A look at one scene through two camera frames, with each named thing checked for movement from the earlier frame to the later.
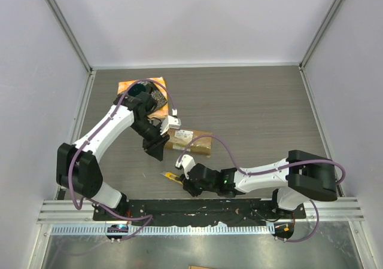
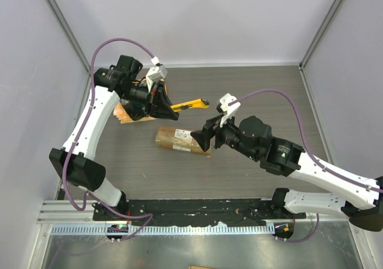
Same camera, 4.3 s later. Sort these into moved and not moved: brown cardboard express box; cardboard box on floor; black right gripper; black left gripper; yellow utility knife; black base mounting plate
Moved: black left gripper; black right gripper; yellow utility knife
Not moved: cardboard box on floor; brown cardboard express box; black base mounting plate
